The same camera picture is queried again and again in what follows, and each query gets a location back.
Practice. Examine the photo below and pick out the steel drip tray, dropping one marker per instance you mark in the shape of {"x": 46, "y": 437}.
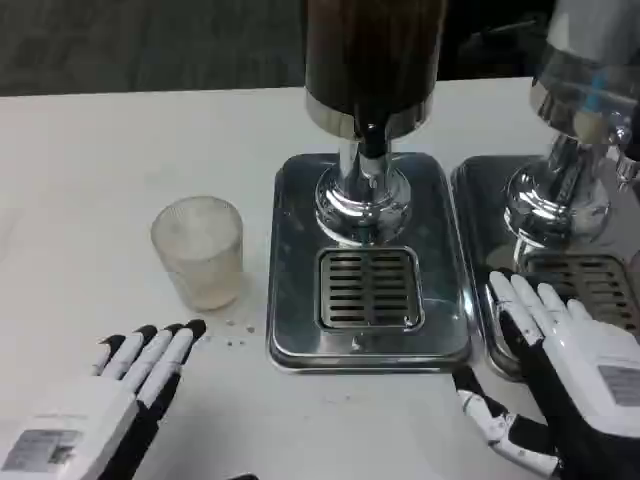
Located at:
{"x": 300, "y": 300}
{"x": 480, "y": 225}

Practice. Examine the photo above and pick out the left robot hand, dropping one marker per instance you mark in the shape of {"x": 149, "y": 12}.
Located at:
{"x": 75, "y": 415}

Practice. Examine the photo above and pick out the dark drink dispenser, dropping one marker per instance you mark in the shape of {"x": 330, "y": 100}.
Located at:
{"x": 370, "y": 60}

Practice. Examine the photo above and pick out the clear drink dispenser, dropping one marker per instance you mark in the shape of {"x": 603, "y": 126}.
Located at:
{"x": 575, "y": 75}

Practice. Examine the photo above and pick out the black background furniture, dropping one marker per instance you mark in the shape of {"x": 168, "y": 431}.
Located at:
{"x": 500, "y": 50}

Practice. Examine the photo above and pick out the chrome dispenser tap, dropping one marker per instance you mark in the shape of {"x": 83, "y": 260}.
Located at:
{"x": 627, "y": 165}

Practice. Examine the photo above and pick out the steel drip grid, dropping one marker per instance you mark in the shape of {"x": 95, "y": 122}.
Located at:
{"x": 590, "y": 280}
{"x": 369, "y": 290}

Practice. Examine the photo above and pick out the black dispenser tap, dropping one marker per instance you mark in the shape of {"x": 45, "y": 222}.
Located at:
{"x": 372, "y": 145}

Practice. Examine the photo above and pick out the clear ribbed glass cup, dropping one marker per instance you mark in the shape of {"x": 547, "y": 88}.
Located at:
{"x": 200, "y": 250}

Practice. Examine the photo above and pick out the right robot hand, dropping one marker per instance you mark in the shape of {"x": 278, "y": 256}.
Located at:
{"x": 590, "y": 370}

